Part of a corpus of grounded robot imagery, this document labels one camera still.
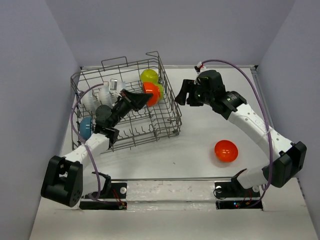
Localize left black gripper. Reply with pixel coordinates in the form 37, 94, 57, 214
109, 89, 152, 128

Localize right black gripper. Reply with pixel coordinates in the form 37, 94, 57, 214
174, 79, 214, 107

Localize grey wire dish rack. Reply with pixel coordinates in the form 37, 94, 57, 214
70, 51, 182, 152

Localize orange bowl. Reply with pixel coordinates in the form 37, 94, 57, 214
214, 140, 239, 163
143, 82, 161, 107

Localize white square dish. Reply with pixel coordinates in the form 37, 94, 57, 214
155, 83, 164, 101

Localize lime green bowl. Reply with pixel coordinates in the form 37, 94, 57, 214
140, 69, 159, 84

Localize blue bowl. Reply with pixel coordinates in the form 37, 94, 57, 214
79, 116, 93, 141

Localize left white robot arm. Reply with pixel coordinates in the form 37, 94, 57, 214
40, 89, 154, 207

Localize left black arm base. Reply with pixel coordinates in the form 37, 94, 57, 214
78, 172, 128, 211

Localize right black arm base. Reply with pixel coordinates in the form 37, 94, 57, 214
213, 168, 263, 210

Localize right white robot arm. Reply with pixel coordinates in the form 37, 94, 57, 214
175, 69, 307, 196

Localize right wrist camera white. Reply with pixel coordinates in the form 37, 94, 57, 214
194, 61, 208, 75

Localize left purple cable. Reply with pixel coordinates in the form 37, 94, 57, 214
70, 83, 126, 204

